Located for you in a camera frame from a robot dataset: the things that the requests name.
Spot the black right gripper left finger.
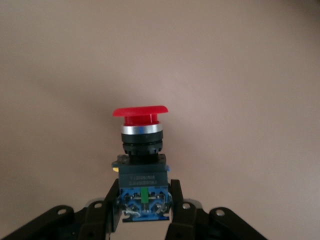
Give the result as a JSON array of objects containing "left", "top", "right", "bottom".
[{"left": 0, "top": 178, "right": 121, "bottom": 240}]

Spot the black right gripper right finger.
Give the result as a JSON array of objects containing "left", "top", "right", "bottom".
[{"left": 164, "top": 179, "right": 268, "bottom": 240}]

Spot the red mushroom push button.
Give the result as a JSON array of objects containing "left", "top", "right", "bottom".
[{"left": 111, "top": 105, "right": 172, "bottom": 223}]

